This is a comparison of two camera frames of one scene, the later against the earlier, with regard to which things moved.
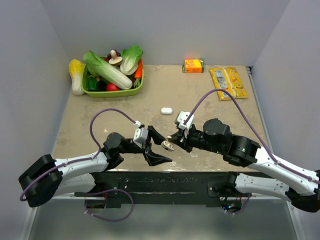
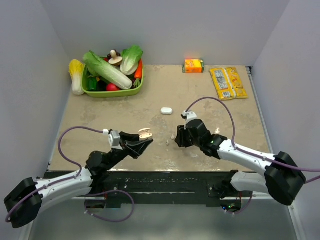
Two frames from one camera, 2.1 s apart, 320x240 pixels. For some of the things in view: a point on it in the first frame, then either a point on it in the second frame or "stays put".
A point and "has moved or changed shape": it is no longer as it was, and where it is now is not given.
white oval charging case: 166,110 stays put
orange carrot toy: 138,74 stays put
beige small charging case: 168,145 has moved or changed shape
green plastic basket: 110,94 stays put
